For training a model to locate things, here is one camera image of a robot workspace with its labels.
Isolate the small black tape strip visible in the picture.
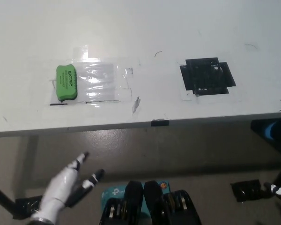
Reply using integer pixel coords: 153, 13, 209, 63
151, 119, 170, 128

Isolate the green whiteboard eraser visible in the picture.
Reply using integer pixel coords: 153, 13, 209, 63
55, 63, 80, 103

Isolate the clear tape sheet patch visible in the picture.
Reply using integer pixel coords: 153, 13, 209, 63
45, 45, 134, 106

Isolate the black tape square patch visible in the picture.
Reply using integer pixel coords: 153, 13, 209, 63
179, 57, 237, 96

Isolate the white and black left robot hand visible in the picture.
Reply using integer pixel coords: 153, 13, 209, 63
34, 151, 106, 221

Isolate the black object with blue part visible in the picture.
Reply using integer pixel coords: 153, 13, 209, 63
250, 118, 281, 150

